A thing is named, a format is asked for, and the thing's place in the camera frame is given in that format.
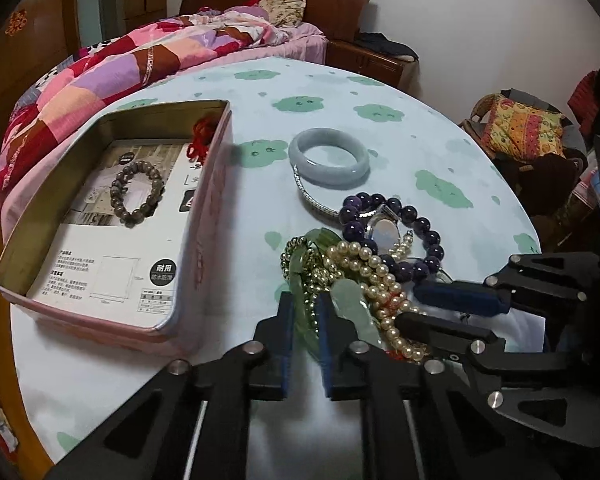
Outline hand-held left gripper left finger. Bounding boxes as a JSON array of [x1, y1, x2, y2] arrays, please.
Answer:
[[45, 292, 297, 480]]

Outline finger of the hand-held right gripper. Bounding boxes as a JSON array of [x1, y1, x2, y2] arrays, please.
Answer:
[[412, 252, 600, 321], [395, 311, 600, 448]]

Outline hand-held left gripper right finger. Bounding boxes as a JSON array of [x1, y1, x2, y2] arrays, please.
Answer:
[[316, 292, 563, 480]]

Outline green translucent bangle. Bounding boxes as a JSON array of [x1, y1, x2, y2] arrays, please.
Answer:
[[289, 229, 342, 361]]

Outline pale green jade pendant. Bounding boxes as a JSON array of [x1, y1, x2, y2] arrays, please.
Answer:
[[330, 280, 383, 348]]

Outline pearl necklace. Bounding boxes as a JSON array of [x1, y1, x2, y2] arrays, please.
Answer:
[[325, 230, 433, 363]]

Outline silver wristwatch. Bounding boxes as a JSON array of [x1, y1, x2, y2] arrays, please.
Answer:
[[365, 202, 416, 256]]

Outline purple bead bracelet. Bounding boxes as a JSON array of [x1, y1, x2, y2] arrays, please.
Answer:
[[340, 192, 446, 283]]

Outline pink tin box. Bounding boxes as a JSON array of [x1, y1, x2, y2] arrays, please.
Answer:
[[0, 100, 233, 343]]

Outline silver stretch bracelet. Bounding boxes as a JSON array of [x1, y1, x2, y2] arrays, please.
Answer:
[[291, 162, 348, 221]]

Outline pale jade bangle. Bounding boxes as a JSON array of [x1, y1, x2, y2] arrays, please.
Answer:
[[288, 128, 371, 190]]

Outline dark brown garment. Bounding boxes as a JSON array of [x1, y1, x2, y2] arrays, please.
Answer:
[[500, 152, 587, 217]]

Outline red garment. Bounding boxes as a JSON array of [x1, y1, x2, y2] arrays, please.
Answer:
[[567, 71, 600, 136]]

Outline orange patterned cushion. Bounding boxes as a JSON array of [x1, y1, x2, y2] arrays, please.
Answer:
[[480, 95, 566, 163]]

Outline wicker chair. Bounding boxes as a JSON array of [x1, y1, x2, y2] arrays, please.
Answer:
[[460, 92, 588, 221]]

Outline cloud print tablecloth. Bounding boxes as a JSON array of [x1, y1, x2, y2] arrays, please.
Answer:
[[10, 57, 541, 466]]

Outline printed paper sheet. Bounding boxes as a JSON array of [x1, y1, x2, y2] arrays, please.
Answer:
[[27, 141, 208, 331]]

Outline wooden nightstand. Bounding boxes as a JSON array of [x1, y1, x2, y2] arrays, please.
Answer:
[[325, 40, 418, 93]]

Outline dark clothes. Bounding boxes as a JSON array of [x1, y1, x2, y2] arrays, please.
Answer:
[[355, 32, 416, 58]]

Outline bed with patchwork quilt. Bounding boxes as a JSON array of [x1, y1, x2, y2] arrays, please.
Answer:
[[0, 22, 328, 226]]

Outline pale floral bedding bundle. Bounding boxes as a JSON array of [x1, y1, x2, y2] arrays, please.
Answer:
[[200, 6, 293, 47]]

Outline wooden headboard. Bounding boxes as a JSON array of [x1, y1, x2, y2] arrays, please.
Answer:
[[180, 0, 376, 43]]

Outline patchwork quilt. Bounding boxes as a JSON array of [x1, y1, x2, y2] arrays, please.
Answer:
[[0, 16, 281, 211]]

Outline floral pillow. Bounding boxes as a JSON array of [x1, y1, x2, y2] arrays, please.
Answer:
[[258, 0, 307, 28]]

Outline wooden wardrobe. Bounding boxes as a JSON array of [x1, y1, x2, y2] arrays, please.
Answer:
[[0, 0, 168, 126]]

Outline red paper decoration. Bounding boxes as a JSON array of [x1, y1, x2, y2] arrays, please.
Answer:
[[5, 9, 28, 36]]

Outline brown bead bracelet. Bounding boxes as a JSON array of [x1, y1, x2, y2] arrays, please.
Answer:
[[110, 161, 167, 228]]

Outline red string tassel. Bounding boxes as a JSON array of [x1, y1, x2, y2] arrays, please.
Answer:
[[187, 112, 222, 167]]

